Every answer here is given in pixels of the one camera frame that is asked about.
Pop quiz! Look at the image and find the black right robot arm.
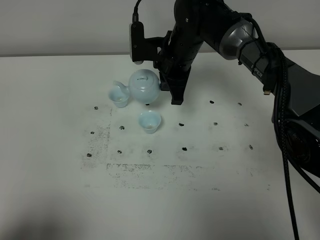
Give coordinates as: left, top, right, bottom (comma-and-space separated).
130, 0, 320, 176

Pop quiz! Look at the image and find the near light blue teacup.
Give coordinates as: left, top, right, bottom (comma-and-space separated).
138, 110, 162, 134

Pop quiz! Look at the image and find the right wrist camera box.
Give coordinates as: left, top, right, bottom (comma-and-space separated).
129, 21, 144, 65

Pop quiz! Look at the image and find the light blue porcelain teapot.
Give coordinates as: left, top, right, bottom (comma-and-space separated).
113, 69, 160, 105

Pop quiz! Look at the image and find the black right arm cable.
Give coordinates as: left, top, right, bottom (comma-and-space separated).
132, 0, 320, 240

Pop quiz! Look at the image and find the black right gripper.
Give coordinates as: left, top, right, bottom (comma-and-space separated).
144, 24, 203, 105

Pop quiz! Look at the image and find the far light blue teacup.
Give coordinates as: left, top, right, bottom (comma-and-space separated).
108, 87, 129, 108

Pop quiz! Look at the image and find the light blue teacup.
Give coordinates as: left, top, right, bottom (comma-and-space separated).
108, 87, 129, 108
138, 110, 162, 134

